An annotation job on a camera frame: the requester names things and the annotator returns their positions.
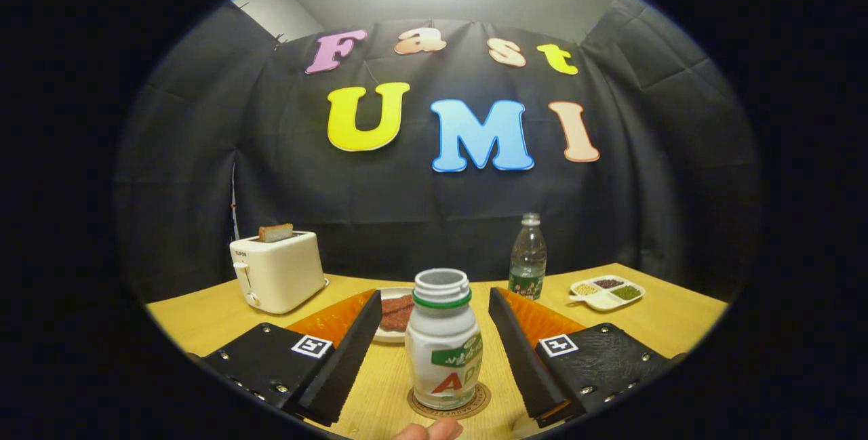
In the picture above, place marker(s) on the red meat slices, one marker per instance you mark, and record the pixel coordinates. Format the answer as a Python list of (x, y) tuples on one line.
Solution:
[(397, 311)]

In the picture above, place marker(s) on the pile of green beans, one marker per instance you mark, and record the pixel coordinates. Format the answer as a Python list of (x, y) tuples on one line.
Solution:
[(626, 293)]

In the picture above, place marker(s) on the round cork coaster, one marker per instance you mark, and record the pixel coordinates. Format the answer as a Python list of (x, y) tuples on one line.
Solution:
[(418, 407)]

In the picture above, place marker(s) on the clear plastic water bottle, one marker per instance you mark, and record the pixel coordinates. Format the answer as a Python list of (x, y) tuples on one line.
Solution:
[(527, 257)]

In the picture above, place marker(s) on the pile of tan beans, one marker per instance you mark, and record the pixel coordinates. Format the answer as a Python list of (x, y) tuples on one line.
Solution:
[(586, 289)]

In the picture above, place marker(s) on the white divided dish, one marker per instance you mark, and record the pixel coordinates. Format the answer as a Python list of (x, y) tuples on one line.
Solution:
[(603, 302)]

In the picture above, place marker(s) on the cream toaster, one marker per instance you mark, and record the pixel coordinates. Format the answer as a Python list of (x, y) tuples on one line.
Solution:
[(285, 277)]

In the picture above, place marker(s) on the white juice bottle green label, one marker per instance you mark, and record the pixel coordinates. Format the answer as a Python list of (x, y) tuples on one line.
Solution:
[(441, 338)]

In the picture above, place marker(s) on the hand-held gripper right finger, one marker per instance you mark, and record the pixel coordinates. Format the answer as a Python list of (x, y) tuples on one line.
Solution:
[(525, 358)]

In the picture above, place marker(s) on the wooden table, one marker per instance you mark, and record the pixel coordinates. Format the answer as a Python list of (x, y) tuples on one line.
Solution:
[(678, 318)]

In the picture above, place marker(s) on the toast slice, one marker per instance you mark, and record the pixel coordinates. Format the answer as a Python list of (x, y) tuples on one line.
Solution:
[(276, 232)]

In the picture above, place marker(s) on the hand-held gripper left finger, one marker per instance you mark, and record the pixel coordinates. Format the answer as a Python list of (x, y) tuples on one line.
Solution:
[(342, 365)]

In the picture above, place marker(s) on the pile of dark red beans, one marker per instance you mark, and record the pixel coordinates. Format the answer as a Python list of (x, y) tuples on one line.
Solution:
[(608, 283)]

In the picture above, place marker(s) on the black backdrop cloth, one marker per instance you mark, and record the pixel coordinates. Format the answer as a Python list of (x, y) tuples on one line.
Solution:
[(339, 209)]

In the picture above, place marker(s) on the round white plate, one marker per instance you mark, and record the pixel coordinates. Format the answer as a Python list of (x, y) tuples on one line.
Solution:
[(388, 336)]

